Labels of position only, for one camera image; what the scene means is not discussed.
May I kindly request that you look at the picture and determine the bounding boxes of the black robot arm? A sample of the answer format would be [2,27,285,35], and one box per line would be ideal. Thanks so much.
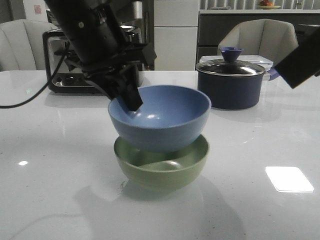
[274,29,320,89]
[45,0,157,111]

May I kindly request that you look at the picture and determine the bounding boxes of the white cabinet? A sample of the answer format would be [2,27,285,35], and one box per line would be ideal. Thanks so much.
[154,0,201,71]

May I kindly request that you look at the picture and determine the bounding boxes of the beige chair left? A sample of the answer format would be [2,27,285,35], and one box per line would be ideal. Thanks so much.
[0,19,57,72]

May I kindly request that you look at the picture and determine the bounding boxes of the beige chair right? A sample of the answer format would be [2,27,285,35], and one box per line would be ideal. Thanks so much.
[218,18,299,65]

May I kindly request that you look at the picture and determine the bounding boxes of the dark blue saucepan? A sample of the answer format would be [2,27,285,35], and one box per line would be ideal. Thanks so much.
[197,70,263,110]

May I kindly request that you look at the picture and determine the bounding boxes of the fruit plate on counter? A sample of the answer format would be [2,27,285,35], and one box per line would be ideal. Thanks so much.
[257,0,281,10]

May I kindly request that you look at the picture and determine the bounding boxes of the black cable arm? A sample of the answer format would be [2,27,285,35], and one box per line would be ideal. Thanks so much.
[0,42,71,109]

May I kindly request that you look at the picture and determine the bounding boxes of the beige chair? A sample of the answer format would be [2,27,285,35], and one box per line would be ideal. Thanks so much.
[218,18,299,65]
[0,19,57,72]

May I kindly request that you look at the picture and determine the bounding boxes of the glass pot lid blue knob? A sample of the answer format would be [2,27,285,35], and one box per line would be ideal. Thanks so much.
[195,46,266,77]

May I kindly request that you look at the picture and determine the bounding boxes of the grey counter unit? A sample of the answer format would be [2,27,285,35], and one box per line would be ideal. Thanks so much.
[196,9,320,62]

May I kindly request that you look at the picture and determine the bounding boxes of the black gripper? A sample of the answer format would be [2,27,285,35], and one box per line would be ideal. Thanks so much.
[65,43,157,112]

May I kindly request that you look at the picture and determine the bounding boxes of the blue bowl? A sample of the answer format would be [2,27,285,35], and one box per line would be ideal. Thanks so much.
[108,85,212,153]

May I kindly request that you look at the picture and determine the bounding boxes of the green bowl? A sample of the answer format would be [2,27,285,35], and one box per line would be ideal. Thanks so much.
[113,135,210,192]

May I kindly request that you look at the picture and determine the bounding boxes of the clear plastic food container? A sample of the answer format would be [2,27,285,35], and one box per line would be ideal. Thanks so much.
[199,55,273,71]

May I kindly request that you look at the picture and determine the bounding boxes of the black and chrome toaster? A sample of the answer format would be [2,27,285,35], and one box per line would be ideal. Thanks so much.
[42,24,145,94]

